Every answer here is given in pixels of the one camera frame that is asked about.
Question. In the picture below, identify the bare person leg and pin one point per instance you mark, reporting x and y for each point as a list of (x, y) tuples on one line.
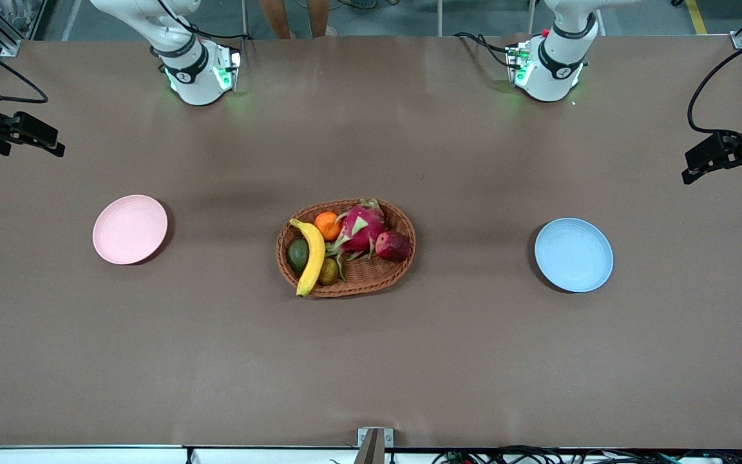
[(275, 16), (321, 16)]

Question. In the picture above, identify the pink plate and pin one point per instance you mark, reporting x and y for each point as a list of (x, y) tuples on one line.
[(129, 229)]

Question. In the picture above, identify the yellow banana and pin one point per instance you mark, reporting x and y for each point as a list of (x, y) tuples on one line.
[(315, 254)]

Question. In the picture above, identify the green avocado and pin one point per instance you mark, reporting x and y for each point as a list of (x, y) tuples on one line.
[(297, 254)]

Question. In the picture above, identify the orange tangerine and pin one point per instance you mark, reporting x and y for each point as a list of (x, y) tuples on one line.
[(327, 225)]

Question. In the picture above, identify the pink dragon fruit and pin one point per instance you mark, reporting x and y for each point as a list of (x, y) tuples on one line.
[(361, 229)]

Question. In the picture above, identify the brown wicker basket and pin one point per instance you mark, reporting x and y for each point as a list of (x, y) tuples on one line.
[(371, 270)]

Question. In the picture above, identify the metal table bracket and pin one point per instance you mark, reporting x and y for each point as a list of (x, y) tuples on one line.
[(374, 444)]

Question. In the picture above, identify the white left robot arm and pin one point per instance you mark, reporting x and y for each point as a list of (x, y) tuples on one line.
[(554, 71)]

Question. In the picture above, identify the dark red apple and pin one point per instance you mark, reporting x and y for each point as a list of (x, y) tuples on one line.
[(392, 246)]

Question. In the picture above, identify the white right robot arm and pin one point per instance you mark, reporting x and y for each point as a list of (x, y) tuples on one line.
[(194, 77)]

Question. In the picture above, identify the blue plate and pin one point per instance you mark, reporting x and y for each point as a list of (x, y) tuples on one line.
[(573, 254)]

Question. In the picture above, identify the yellow-green round fruit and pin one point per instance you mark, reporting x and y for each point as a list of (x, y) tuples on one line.
[(329, 272)]

